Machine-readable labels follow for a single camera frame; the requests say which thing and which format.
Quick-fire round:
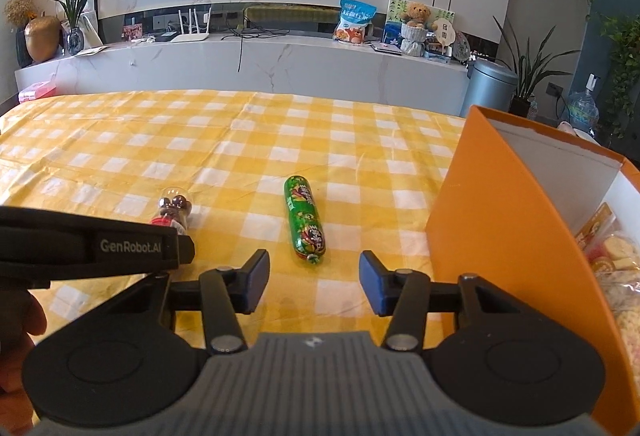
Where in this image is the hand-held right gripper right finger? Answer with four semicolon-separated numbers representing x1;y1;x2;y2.
359;250;507;351

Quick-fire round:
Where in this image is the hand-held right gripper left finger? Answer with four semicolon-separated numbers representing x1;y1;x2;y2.
122;249;271;356

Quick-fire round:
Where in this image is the green sausage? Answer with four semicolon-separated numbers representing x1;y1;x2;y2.
283;176;327;265

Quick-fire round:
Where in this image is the small cola bottle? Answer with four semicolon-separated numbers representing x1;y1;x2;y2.
152;186;193;237

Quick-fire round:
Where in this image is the orange cardboard box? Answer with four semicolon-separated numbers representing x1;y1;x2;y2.
425;104;640;436

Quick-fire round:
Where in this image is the person's left hand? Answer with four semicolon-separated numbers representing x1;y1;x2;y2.
0;288;47;397

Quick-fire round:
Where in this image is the yellow checkered tablecloth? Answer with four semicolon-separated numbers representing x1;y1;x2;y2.
0;89;468;367

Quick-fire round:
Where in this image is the pink box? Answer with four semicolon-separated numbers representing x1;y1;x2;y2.
18;80;57;102

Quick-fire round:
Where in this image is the golden vase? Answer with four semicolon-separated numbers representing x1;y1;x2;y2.
25;16;62;63

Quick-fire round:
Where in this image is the white card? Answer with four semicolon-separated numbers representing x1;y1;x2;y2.
80;10;103;47

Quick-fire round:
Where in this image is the white marble console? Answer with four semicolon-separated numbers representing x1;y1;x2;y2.
14;33;476;119

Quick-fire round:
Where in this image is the grey trash can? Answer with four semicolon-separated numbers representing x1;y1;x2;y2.
466;57;518;118

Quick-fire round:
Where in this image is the white router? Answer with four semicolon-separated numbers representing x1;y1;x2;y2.
172;6;213;44

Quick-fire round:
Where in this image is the colourful snack packet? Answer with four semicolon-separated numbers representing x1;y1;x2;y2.
574;202;640;274

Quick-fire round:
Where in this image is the dried flower bouquet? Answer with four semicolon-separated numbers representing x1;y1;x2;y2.
4;0;38;69

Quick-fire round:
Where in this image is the round rice cracker packet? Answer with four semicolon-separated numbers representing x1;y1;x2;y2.
597;266;640;352

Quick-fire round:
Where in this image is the round paper fan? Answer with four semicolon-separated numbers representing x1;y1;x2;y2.
434;20;457;47

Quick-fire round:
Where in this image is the blue snack bag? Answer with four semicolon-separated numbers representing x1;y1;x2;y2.
334;0;378;45

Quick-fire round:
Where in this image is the potted long-leaf plant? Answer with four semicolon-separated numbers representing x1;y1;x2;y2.
492;16;581;117

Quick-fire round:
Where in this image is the brown teddy bear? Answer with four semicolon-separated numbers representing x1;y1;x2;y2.
400;3;433;56

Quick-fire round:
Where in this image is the blue water jug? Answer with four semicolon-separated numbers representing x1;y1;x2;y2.
567;90;600;131

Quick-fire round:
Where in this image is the large leafy plant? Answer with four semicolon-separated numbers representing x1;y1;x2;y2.
597;16;640;147

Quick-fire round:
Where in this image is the black cable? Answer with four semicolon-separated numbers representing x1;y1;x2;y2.
220;28;291;71

